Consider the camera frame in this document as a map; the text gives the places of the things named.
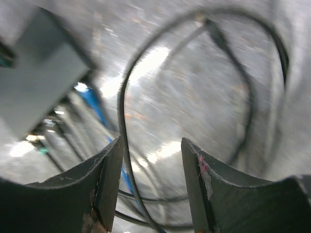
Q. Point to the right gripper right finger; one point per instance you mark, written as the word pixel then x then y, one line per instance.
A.
pixel 225 200

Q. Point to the black network switch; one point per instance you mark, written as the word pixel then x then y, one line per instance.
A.
pixel 49 63

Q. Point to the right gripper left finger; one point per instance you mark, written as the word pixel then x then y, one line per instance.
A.
pixel 79 200

